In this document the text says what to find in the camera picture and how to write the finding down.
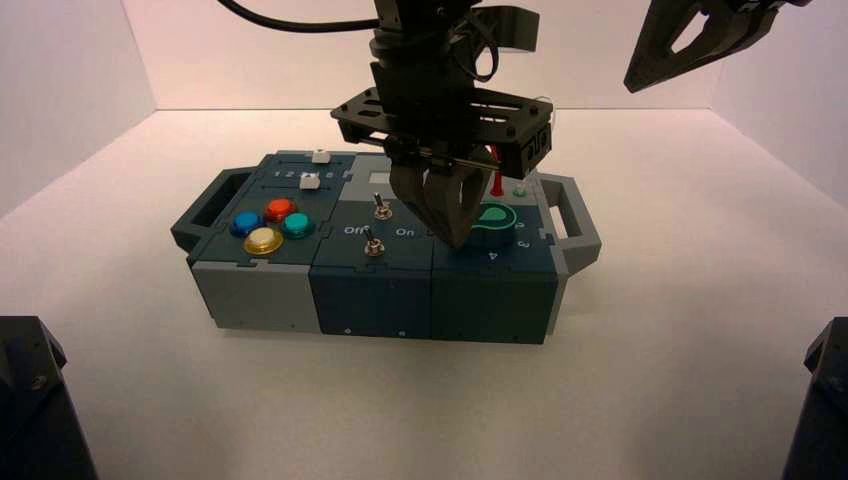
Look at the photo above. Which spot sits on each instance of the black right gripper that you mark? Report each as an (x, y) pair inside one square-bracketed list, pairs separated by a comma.
[(755, 4)]

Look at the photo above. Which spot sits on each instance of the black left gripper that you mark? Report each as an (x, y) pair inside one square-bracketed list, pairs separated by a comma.
[(424, 106)]

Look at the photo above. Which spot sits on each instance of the green teardrop rotary knob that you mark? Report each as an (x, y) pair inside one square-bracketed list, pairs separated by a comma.
[(498, 232)]

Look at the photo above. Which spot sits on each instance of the grey rectangular display panel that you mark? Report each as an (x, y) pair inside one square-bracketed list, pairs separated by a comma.
[(378, 179)]

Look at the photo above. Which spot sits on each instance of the white slider cap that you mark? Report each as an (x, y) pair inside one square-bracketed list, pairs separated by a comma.
[(320, 157), (309, 182)]

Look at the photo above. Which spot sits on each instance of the blue grey modular task box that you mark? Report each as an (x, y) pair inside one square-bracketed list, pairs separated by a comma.
[(371, 298)]

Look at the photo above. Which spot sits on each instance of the teal round push button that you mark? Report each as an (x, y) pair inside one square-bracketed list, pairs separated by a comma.
[(297, 225)]

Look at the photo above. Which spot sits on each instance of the orange round push button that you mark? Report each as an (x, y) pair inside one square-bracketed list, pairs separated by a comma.
[(279, 209)]

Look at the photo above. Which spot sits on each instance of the yellow round push button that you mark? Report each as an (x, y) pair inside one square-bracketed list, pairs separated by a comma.
[(262, 240)]

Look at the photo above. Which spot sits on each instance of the blue round push button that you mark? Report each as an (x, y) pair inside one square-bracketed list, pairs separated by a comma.
[(246, 223)]

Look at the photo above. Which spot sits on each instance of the metal toggle switch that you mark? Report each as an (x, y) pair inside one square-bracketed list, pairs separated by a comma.
[(381, 211), (374, 248)]

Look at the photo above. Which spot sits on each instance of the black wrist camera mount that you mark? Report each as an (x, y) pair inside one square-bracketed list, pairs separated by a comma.
[(513, 26)]

